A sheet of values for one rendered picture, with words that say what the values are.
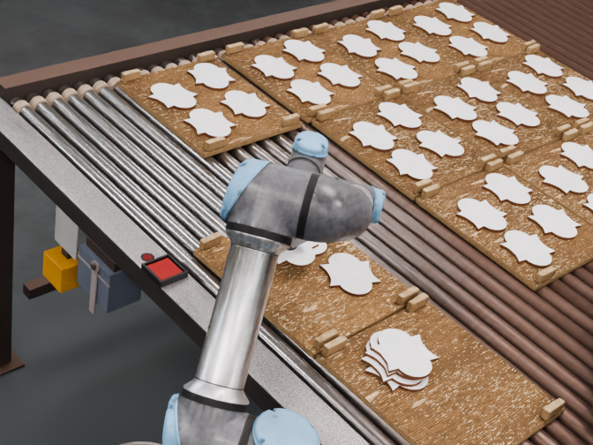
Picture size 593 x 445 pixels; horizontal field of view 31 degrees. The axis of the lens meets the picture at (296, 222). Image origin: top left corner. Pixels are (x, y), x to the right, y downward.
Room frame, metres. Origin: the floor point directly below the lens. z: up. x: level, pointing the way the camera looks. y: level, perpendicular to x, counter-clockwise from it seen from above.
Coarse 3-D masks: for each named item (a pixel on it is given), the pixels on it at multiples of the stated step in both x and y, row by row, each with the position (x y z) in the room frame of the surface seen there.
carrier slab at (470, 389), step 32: (384, 320) 1.85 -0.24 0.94; (416, 320) 1.87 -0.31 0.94; (448, 320) 1.89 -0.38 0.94; (352, 352) 1.72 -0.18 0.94; (448, 352) 1.78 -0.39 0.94; (480, 352) 1.81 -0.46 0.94; (352, 384) 1.62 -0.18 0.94; (384, 384) 1.64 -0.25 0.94; (448, 384) 1.68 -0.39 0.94; (480, 384) 1.70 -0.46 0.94; (512, 384) 1.73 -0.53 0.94; (384, 416) 1.56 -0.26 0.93; (416, 416) 1.57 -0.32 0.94; (448, 416) 1.59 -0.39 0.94; (480, 416) 1.61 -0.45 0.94; (512, 416) 1.63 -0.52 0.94
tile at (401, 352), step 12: (384, 336) 1.75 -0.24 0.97; (396, 336) 1.76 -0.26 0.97; (408, 336) 1.77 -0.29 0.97; (372, 348) 1.71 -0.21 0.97; (384, 348) 1.72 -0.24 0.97; (396, 348) 1.72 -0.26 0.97; (408, 348) 1.73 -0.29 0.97; (420, 348) 1.74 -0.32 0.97; (384, 360) 1.68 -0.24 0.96; (396, 360) 1.69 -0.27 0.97; (408, 360) 1.69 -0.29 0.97; (420, 360) 1.70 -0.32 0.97; (432, 360) 1.72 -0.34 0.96; (408, 372) 1.66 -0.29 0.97; (420, 372) 1.67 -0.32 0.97
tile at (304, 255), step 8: (296, 248) 1.97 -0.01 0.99; (304, 248) 1.97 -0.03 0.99; (312, 248) 1.99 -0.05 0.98; (280, 256) 1.93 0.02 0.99; (288, 256) 1.93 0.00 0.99; (296, 256) 1.94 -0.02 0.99; (304, 256) 1.95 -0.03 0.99; (312, 256) 1.95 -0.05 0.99; (280, 264) 1.91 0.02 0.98; (296, 264) 1.91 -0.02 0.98; (304, 264) 1.92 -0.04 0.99
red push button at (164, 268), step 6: (168, 258) 1.91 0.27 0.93; (150, 264) 1.87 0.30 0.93; (156, 264) 1.88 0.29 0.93; (162, 264) 1.88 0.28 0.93; (168, 264) 1.89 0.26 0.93; (174, 264) 1.89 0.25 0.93; (156, 270) 1.86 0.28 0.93; (162, 270) 1.86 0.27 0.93; (168, 270) 1.87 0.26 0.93; (174, 270) 1.87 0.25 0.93; (180, 270) 1.87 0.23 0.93; (162, 276) 1.84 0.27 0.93; (168, 276) 1.84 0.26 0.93
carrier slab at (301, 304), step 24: (216, 264) 1.91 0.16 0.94; (288, 264) 1.97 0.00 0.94; (312, 264) 1.99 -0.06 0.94; (288, 288) 1.88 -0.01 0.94; (312, 288) 1.90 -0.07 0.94; (336, 288) 1.92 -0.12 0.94; (384, 288) 1.96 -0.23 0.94; (408, 288) 1.98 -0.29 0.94; (264, 312) 1.79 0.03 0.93; (288, 312) 1.80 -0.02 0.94; (312, 312) 1.82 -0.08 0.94; (336, 312) 1.84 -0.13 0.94; (360, 312) 1.86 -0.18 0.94; (384, 312) 1.87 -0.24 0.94; (288, 336) 1.74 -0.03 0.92; (312, 336) 1.74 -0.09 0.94
